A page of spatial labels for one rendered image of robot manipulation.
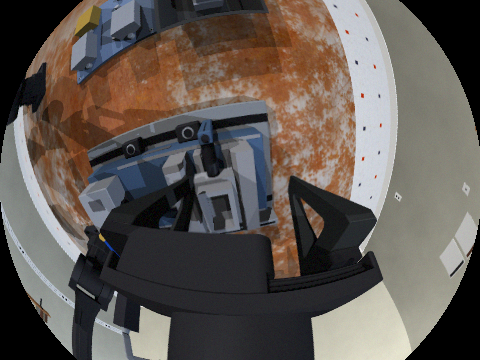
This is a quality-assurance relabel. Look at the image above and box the yellow block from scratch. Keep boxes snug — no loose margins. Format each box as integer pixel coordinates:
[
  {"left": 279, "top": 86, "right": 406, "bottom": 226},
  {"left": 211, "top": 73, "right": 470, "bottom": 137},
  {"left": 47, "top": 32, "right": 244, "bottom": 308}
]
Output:
[{"left": 75, "top": 5, "right": 101, "bottom": 37}]

